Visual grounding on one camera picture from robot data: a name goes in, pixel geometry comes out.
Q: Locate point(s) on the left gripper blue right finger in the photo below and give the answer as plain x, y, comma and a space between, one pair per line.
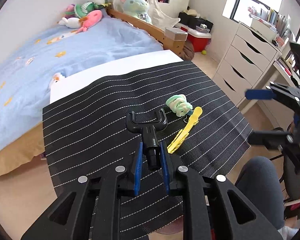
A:
164, 166

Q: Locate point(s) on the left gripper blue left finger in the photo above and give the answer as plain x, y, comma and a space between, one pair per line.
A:
137, 168

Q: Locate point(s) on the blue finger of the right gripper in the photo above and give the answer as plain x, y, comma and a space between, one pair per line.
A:
259, 94

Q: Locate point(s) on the black plastic clamp mount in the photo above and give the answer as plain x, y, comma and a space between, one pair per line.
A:
151, 148

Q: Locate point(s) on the green white sock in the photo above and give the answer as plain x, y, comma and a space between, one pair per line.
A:
179, 105

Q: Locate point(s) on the pink trash bin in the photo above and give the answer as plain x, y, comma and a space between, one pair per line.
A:
173, 227

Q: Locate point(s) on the white drawer cabinet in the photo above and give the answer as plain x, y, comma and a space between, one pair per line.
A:
245, 63

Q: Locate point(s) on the black office chair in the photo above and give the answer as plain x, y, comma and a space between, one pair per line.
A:
289, 177

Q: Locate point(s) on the yellow plastic clip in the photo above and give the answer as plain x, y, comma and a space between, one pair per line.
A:
184, 133

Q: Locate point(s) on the person's dark trouser legs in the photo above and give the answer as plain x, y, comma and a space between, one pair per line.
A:
259, 182

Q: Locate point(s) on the dark teal binder clip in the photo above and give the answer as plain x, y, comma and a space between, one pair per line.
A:
187, 116

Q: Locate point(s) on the black white-striped mat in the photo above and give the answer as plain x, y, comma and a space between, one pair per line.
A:
85, 133

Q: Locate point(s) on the red white cooler box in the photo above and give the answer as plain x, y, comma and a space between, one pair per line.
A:
199, 40

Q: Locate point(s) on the brown beanbag cushion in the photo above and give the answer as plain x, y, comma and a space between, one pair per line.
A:
188, 51

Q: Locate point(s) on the books and papers stack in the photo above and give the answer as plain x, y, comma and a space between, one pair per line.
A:
273, 26

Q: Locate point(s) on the black storage box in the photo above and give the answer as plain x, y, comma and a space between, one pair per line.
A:
192, 21

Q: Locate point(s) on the grey box on bedpost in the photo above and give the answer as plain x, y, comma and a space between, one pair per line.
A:
175, 34

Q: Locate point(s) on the mint green bunny plush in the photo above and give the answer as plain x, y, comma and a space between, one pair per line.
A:
137, 9

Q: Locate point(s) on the light blue bed blanket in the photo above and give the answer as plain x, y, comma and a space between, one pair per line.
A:
25, 77

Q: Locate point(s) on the pink whale plush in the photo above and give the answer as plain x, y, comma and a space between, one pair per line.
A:
90, 20

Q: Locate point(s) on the white seal plush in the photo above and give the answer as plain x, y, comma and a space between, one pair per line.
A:
73, 22

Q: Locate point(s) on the green striped plush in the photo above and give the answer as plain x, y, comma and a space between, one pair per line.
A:
81, 10

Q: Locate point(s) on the wooden bed frame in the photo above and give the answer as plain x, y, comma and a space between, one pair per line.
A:
158, 34

